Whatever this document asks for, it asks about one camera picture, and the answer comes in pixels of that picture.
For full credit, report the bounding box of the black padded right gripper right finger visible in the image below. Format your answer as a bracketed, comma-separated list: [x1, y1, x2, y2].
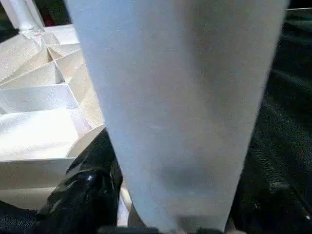
[229, 148, 312, 234]

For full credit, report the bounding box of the white plastic table top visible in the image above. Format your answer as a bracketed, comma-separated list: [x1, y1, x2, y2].
[0, 24, 137, 227]

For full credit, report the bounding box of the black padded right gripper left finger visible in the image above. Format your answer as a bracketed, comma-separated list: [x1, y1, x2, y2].
[34, 128, 125, 234]

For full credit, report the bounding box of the black mat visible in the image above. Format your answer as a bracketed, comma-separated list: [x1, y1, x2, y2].
[0, 0, 312, 234]

